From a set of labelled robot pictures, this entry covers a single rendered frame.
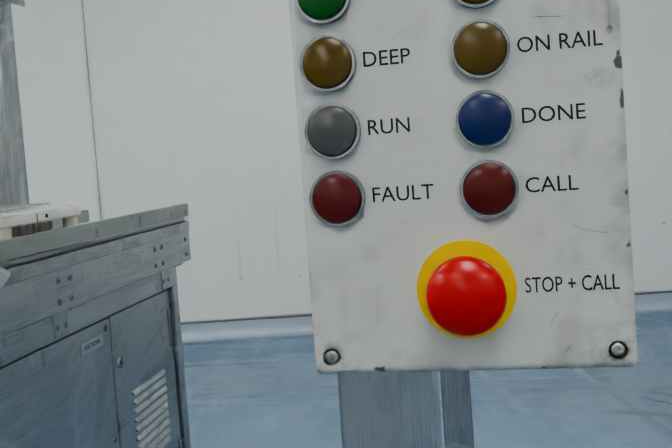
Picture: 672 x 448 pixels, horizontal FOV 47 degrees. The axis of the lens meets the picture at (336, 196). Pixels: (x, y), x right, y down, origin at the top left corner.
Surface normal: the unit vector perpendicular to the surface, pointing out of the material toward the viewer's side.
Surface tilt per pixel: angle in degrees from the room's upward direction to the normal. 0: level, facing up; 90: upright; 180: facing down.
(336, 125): 88
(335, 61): 90
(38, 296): 90
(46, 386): 90
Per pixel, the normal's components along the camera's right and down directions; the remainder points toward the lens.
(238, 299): -0.04, 0.06
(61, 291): 0.98, -0.06
